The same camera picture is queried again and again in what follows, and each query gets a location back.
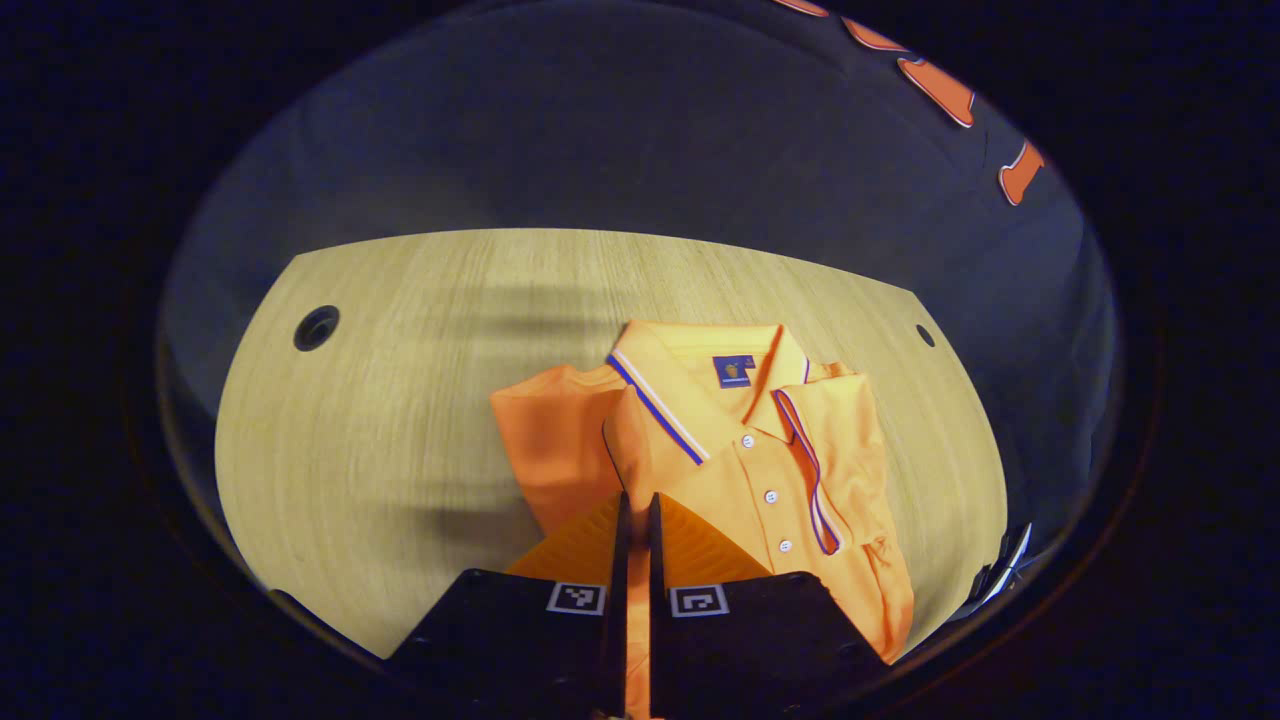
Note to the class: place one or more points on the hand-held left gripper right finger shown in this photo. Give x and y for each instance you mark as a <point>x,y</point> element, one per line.
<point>660,640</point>

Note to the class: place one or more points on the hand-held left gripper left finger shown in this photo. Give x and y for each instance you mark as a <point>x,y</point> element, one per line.
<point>617,640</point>

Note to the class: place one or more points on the orange T-shirt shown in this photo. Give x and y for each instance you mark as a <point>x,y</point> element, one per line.
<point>720,470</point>

